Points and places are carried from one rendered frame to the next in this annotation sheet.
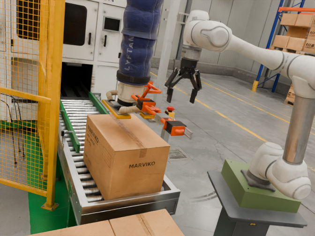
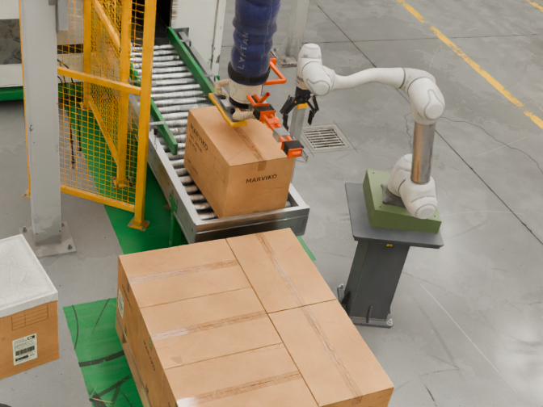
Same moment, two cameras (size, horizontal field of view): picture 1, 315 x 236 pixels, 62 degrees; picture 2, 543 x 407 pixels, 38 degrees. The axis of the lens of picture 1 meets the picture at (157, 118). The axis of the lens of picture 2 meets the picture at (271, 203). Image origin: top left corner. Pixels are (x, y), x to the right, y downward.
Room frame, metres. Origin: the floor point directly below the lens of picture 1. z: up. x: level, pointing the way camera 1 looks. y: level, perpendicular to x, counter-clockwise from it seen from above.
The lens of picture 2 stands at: (-2.06, -0.09, 3.30)
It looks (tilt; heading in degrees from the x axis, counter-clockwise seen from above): 37 degrees down; 1
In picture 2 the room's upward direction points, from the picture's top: 10 degrees clockwise
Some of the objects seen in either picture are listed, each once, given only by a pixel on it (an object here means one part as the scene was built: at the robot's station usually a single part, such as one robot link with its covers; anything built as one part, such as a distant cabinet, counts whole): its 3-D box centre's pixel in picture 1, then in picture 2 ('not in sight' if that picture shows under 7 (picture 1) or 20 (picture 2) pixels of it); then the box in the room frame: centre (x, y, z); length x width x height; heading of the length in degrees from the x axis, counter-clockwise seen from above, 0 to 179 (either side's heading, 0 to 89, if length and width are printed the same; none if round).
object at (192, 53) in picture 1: (191, 53); (305, 81); (1.25, -0.10, 1.59); 0.09 x 0.09 x 0.06
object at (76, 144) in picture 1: (60, 114); (135, 86); (2.63, 1.04, 0.60); 1.60 x 0.10 x 0.09; 30
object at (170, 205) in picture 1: (132, 213); (250, 232); (1.44, 0.05, 0.48); 0.70 x 0.03 x 0.15; 120
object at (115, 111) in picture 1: (116, 106); (227, 106); (1.70, 0.30, 1.12); 0.34 x 0.10 x 0.05; 31
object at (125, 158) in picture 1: (122, 153); (236, 160); (1.74, 0.21, 0.75); 0.60 x 0.40 x 0.40; 33
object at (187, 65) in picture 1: (187, 68); (302, 94); (1.25, -0.10, 1.52); 0.08 x 0.07 x 0.09; 120
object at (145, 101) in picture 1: (146, 104); (263, 111); (1.54, 0.08, 1.22); 0.10 x 0.08 x 0.06; 121
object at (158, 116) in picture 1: (162, 118); (280, 135); (1.35, -0.03, 1.21); 0.07 x 0.07 x 0.04; 31
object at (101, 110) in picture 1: (108, 114); (208, 81); (2.90, 0.58, 0.60); 1.60 x 0.10 x 0.09; 30
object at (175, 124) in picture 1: (174, 128); (291, 148); (1.23, -0.09, 1.22); 0.08 x 0.07 x 0.05; 31
